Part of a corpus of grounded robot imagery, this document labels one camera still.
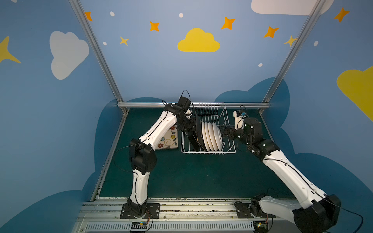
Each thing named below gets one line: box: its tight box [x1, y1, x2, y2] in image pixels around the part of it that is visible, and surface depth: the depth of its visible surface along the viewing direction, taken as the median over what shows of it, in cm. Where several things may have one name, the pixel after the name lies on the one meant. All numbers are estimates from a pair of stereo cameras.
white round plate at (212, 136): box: [207, 121, 219, 151], surface depth 88 cm
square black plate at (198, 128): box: [194, 115, 206, 152], surface depth 87 cm
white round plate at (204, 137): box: [201, 121, 211, 152], surface depth 88 cm
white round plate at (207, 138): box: [203, 121, 215, 152], surface depth 88 cm
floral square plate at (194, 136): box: [186, 115, 203, 152], surface depth 84 cm
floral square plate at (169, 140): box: [155, 124, 179, 150], surface depth 103 cm
